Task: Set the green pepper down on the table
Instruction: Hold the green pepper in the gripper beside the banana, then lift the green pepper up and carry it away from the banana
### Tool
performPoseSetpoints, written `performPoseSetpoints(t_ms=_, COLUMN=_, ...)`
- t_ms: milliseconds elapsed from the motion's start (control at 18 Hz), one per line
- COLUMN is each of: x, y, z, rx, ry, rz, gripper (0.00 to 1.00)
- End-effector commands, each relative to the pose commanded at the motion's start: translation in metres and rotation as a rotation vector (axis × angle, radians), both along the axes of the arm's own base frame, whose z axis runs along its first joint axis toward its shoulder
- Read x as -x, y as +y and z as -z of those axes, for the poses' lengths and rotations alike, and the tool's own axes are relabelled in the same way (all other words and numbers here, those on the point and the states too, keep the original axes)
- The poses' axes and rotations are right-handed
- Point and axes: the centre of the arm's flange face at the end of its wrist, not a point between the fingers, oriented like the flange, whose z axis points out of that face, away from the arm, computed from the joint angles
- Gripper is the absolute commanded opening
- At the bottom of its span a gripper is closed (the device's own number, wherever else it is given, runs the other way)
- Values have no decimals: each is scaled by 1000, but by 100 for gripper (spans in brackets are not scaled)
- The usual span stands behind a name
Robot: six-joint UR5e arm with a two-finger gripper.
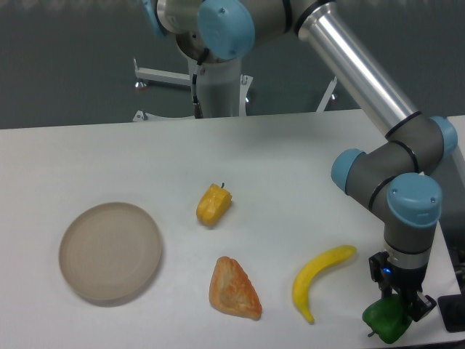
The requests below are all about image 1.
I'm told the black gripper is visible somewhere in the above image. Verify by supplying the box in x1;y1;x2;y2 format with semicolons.
380;263;437;322

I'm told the green bell pepper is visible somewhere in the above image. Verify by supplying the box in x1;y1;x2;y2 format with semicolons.
362;294;412;344

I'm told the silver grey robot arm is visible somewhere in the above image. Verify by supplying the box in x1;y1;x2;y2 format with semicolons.
142;1;458;321

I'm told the yellow bell pepper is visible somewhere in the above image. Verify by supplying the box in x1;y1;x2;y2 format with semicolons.
196;183;233;227

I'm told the black device at right edge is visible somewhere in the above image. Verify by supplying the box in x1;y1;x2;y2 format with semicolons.
437;232;465;333

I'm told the yellow banana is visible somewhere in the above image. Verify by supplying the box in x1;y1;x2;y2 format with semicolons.
291;244;357;324

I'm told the beige round plate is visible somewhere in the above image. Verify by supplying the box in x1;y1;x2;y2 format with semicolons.
58;202;163;305

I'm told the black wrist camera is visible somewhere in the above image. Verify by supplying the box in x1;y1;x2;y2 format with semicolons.
368;252;389;292

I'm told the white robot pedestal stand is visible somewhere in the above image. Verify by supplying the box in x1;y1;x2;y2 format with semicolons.
131;34;339;123

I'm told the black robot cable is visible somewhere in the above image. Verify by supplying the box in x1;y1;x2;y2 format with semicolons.
190;47;211;119

